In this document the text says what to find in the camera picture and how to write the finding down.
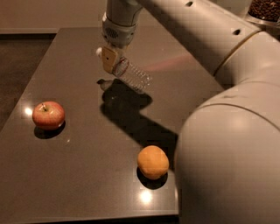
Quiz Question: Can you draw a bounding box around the orange fruit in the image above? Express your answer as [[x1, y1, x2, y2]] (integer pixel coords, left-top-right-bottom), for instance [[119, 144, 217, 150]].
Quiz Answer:
[[137, 145, 169, 180]]

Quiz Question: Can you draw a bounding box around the red apple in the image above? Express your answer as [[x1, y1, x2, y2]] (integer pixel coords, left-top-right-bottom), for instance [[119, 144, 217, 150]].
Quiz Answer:
[[32, 101, 65, 130]]

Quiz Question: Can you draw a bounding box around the clear plastic water bottle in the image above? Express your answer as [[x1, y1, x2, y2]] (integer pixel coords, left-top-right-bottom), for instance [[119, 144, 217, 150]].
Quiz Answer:
[[95, 46, 153, 92]]

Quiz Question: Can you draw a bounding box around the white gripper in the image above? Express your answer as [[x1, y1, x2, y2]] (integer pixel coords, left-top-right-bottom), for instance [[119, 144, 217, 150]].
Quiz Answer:
[[101, 14, 137, 74]]

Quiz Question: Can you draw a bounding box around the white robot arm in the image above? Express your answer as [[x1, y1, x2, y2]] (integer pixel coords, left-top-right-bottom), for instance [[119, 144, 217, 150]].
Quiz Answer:
[[102, 0, 280, 224]]

